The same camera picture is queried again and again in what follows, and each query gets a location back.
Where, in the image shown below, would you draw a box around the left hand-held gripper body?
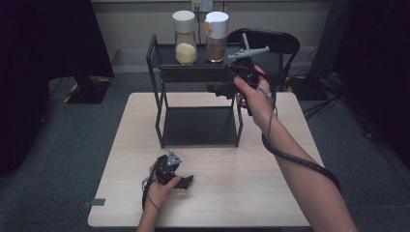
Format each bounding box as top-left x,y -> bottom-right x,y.
155,149 -> 185,187

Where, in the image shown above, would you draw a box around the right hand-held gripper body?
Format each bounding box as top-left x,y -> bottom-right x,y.
227,32 -> 271,86

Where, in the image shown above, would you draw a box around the glass jar of brown powder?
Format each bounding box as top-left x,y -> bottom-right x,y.
204,11 -> 229,64

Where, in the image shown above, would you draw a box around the black metal rack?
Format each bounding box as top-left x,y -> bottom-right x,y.
145,34 -> 246,150

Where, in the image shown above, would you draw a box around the glass jar of yellow grains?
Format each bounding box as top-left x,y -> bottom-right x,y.
172,10 -> 198,66

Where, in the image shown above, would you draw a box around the person's left hand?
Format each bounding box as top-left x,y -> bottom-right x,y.
146,165 -> 183,211

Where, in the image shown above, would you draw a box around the person's right hand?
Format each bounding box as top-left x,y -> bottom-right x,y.
233,66 -> 278,130

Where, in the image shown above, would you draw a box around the black chair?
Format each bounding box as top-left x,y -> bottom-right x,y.
226,28 -> 301,93

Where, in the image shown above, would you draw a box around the grey tape strip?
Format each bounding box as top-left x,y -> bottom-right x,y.
81,198 -> 106,210

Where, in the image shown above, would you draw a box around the black stand base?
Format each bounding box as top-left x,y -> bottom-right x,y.
62,75 -> 112,105

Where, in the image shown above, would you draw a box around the dark curtain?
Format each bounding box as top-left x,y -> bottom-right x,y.
317,0 -> 410,160

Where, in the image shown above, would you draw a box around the black curtain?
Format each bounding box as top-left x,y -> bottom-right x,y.
0,0 -> 114,177

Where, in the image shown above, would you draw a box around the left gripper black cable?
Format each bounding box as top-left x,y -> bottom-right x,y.
140,158 -> 161,217

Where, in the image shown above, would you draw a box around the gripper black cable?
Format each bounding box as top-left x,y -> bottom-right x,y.
140,158 -> 161,217
255,72 -> 349,207

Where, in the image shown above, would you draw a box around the white wall outlet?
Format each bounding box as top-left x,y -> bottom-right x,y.
190,0 -> 214,14

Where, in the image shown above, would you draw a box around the black floor cables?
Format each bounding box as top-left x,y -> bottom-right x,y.
302,72 -> 385,141

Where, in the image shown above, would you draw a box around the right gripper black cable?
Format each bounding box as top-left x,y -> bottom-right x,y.
255,72 -> 349,207

